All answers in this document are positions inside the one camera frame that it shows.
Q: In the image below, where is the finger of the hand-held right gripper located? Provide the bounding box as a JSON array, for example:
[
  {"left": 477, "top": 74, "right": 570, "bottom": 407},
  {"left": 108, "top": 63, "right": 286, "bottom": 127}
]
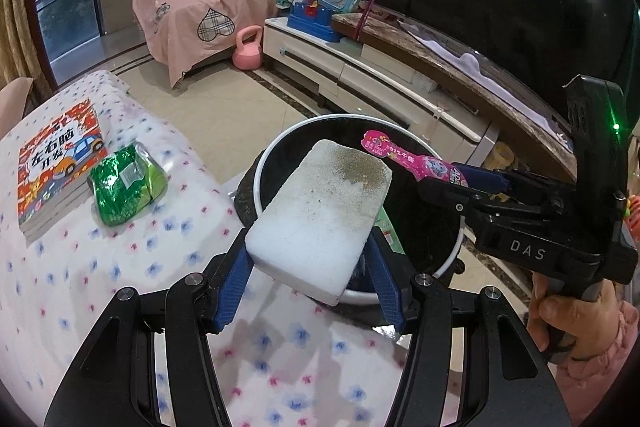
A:
[
  {"left": 417, "top": 179, "right": 501, "bottom": 228},
  {"left": 452, "top": 163, "right": 551, "bottom": 202}
]

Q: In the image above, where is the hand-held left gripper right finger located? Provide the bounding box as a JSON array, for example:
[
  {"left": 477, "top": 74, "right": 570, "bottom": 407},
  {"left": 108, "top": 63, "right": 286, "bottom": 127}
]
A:
[{"left": 367, "top": 229, "right": 573, "bottom": 427}]

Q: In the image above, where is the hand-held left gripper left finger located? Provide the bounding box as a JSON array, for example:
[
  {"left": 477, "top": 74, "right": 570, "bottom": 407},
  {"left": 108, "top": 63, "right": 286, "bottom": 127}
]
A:
[{"left": 44, "top": 227, "right": 253, "bottom": 427}]

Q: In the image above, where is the black bin with white rim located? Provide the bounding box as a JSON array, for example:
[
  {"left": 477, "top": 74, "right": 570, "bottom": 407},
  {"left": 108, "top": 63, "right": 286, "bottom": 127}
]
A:
[{"left": 235, "top": 114, "right": 466, "bottom": 308}]

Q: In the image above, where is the pink toothbrush package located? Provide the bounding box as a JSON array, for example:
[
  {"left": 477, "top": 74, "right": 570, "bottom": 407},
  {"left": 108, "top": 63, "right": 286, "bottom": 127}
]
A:
[{"left": 361, "top": 130, "right": 471, "bottom": 188}]

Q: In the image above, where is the white foam sponge block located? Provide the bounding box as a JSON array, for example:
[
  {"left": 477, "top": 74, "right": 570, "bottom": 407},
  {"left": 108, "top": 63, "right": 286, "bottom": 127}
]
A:
[{"left": 245, "top": 139, "right": 393, "bottom": 307}]

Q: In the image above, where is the person's right forearm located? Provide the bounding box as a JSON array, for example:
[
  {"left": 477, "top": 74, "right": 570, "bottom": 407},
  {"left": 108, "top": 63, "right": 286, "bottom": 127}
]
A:
[{"left": 552, "top": 297, "right": 640, "bottom": 427}]

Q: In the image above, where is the person's right hand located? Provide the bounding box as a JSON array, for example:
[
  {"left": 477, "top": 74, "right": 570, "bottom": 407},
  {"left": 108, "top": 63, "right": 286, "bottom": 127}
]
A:
[{"left": 527, "top": 274, "right": 628, "bottom": 360}]

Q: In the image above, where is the white cloth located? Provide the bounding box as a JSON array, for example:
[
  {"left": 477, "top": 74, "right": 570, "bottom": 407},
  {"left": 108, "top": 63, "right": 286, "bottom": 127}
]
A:
[{"left": 397, "top": 19, "right": 501, "bottom": 78}]

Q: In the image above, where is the white television cabinet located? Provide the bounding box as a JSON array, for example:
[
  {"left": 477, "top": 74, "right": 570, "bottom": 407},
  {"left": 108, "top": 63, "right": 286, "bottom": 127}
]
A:
[{"left": 262, "top": 9, "right": 586, "bottom": 188}]

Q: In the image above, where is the green snack packet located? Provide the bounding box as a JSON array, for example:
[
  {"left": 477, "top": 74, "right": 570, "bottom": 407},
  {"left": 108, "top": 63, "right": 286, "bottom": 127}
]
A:
[{"left": 89, "top": 143, "right": 168, "bottom": 228}]

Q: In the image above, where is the stack of children's books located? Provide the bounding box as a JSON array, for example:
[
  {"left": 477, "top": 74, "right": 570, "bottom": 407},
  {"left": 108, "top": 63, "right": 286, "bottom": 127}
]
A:
[{"left": 17, "top": 99, "right": 108, "bottom": 243}]

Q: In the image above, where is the pink kettlebell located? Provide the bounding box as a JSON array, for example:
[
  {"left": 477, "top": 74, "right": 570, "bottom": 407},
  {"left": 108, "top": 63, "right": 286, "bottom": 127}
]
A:
[{"left": 232, "top": 26, "right": 266, "bottom": 72}]

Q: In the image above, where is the blue toy cash register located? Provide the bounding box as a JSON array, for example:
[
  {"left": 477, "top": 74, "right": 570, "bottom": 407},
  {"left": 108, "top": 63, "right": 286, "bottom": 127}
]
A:
[{"left": 286, "top": 0, "right": 351, "bottom": 42}]

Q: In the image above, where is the beige sofa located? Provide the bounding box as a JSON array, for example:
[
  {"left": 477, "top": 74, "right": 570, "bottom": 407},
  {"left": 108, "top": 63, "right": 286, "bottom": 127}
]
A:
[{"left": 0, "top": 77, "right": 36, "bottom": 138}]

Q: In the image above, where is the golden curtain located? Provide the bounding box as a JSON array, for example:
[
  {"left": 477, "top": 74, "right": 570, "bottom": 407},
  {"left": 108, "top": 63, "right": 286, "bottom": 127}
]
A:
[{"left": 0, "top": 0, "right": 56, "bottom": 88}]

